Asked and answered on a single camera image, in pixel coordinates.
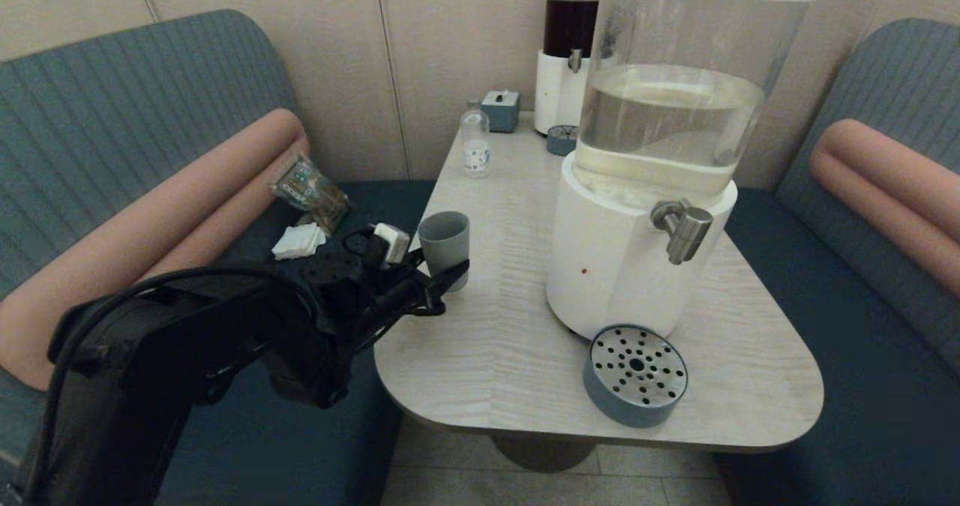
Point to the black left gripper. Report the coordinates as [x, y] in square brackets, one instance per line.
[397, 292]

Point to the grey-blue plastic cup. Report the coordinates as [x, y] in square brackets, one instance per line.
[444, 247]

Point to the metal dispenser tap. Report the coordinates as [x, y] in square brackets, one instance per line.
[686, 230]

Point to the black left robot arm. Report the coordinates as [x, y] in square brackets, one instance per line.
[187, 341]

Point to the small clear bottle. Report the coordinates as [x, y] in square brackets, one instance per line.
[475, 152]

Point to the white folded napkins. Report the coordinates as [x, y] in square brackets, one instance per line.
[298, 242]

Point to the clear snack packet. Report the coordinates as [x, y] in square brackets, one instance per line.
[310, 190]

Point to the small blue box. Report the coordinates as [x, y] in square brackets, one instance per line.
[501, 110]

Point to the clear water dispenser white base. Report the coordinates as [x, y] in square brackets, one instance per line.
[607, 266]

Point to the small blue drip tray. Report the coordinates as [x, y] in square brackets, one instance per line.
[560, 142]

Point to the dark drink dispenser white base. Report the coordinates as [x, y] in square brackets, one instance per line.
[559, 92]

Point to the blue drip tray metal grate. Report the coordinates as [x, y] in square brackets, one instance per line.
[636, 372]

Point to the pink bolster cushion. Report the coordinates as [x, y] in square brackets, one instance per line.
[187, 206]
[885, 182]

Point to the teal upholstered bench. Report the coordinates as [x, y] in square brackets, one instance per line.
[112, 116]
[862, 341]

